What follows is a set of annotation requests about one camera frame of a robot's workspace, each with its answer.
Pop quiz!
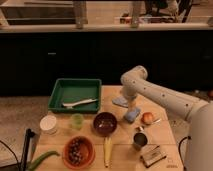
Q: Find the light blue towel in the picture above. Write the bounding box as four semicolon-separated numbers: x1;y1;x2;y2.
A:
112;97;128;108

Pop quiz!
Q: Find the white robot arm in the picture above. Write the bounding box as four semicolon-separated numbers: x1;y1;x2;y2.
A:
120;65;213;171

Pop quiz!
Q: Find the purple bowl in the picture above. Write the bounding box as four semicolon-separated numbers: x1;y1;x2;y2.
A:
93;112;117;136

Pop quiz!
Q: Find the orange bowl with beans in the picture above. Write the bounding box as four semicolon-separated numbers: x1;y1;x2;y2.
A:
62;136;95;170

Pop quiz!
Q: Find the blue sponge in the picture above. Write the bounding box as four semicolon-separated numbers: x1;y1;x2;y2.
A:
124;108;140;123

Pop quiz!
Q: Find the red apple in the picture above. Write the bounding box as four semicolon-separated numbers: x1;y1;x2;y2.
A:
141;112;154;125

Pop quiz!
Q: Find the metal measuring cup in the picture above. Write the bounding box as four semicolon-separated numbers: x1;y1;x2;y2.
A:
133;127;148;150

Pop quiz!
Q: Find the brown wooden block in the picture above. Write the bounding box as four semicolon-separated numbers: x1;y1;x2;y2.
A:
140;145;167;168

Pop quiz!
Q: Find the green plastic cup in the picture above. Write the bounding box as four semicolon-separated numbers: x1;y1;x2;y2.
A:
70;114;84;130

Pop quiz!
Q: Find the white plastic utensil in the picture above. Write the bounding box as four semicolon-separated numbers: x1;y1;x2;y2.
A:
62;99;97;108

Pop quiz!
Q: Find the green plastic tray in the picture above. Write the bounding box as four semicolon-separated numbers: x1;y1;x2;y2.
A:
48;78;102;113

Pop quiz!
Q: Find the white round container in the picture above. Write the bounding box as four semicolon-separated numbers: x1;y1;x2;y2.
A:
40;115;57;134

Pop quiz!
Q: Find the black stand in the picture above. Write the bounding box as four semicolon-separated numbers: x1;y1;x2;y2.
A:
20;128;35;171

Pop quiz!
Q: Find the green pepper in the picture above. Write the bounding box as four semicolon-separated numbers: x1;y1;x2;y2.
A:
27;151;60;171

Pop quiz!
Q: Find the black cable right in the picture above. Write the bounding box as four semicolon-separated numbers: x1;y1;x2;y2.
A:
178;134;192;164

